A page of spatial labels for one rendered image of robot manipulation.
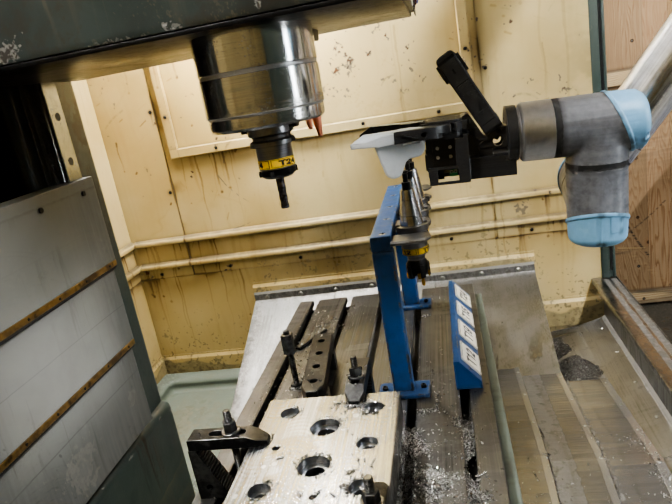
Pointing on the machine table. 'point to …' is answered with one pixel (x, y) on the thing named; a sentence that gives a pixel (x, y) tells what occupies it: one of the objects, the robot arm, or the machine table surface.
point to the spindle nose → (258, 76)
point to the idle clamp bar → (325, 354)
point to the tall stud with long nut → (290, 355)
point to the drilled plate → (386, 420)
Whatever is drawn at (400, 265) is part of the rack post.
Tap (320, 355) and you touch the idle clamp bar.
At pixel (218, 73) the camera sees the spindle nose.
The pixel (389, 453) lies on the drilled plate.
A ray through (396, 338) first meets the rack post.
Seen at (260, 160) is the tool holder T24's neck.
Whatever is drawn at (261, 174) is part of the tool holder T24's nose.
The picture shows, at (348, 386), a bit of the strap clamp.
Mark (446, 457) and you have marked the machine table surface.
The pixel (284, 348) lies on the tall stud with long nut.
